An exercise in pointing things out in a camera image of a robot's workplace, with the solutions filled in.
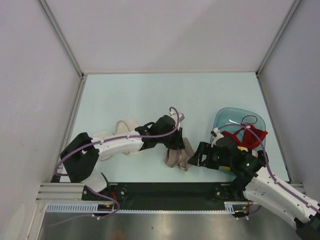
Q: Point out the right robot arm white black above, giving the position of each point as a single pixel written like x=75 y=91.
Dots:
x=254 y=182

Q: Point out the white mesh laundry bag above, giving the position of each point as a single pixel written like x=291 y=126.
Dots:
x=130 y=146

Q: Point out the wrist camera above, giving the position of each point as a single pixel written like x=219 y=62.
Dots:
x=216 y=135
x=177 y=117

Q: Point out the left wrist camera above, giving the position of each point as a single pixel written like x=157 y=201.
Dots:
x=177 y=117

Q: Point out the aluminium frame rail front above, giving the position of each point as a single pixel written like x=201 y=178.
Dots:
x=61 y=192

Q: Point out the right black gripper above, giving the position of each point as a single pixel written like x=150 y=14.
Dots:
x=196 y=159

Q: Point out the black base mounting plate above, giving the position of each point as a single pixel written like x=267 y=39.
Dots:
x=176 y=196

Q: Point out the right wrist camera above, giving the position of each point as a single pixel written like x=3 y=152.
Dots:
x=216 y=135

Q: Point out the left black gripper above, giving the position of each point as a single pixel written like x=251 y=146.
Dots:
x=178 y=143

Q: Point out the yellow black bra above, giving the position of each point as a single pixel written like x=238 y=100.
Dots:
x=230 y=157

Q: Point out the white slotted cable duct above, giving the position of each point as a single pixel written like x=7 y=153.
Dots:
x=96 y=208

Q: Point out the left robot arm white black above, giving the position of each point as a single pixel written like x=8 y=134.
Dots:
x=80 y=157

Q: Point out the red bra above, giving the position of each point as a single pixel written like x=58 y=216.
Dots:
x=247 y=138

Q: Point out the teal transparent plastic basin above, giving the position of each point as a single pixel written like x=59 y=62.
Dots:
x=230 y=118

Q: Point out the beige bra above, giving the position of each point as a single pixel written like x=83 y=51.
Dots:
x=179 y=158

